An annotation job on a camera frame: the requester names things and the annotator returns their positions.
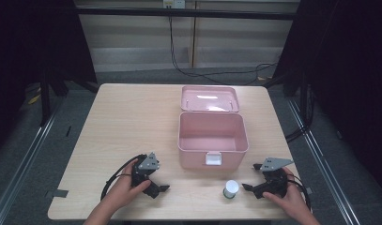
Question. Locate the pink plastic storage box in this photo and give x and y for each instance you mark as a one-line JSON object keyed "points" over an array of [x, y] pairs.
{"points": [[212, 137]]}

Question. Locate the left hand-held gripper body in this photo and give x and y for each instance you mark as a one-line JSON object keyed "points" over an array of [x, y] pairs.
{"points": [[149, 163]]}

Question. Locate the black horizontal bar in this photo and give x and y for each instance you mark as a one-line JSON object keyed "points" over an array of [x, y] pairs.
{"points": [[185, 13]]}

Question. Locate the grey tape strip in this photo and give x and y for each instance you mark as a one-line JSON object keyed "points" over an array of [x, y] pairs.
{"points": [[58, 193]]}

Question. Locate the person's right hand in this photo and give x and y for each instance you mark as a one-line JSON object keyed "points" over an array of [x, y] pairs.
{"points": [[288, 200]]}

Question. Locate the metal floor rail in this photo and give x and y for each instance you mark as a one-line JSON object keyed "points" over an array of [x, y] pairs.
{"points": [[19, 168], [323, 168]]}

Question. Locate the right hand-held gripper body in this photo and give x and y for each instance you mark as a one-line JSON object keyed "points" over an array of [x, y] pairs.
{"points": [[274, 175]]}

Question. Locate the person's left hand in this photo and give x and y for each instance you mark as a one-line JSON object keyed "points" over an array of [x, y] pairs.
{"points": [[126, 190]]}

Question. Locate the small white-capped bottle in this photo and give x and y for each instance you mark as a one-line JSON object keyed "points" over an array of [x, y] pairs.
{"points": [[231, 188]]}

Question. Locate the black metal stand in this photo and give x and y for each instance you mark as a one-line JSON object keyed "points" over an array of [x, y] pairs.
{"points": [[45, 100]]}

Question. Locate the yellow floor tape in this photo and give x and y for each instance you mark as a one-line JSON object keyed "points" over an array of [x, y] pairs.
{"points": [[33, 99]]}

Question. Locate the white wall socket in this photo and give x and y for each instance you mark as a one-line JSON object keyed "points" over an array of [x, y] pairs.
{"points": [[174, 3]]}

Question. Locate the black curtain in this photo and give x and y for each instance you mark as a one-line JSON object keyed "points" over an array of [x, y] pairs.
{"points": [[348, 78], [35, 47]]}

